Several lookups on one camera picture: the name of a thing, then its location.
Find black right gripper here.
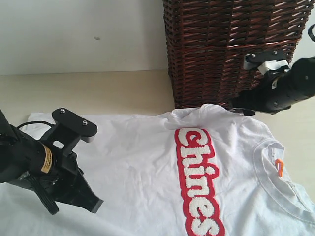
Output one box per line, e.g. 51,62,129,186
230,71,290,116

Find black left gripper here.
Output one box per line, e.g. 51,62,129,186
14,127,103,215

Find white t-shirt red lettering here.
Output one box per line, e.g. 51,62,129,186
0,104,315,236

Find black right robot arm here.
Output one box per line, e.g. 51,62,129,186
229,57,315,116

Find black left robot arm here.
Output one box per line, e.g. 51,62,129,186
0,108,103,215

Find dark brown wicker basket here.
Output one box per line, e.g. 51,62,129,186
163,0,315,109

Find orange t-shirt tag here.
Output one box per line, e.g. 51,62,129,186
274,159,284,177

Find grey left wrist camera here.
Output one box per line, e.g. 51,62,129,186
52,108,98,143

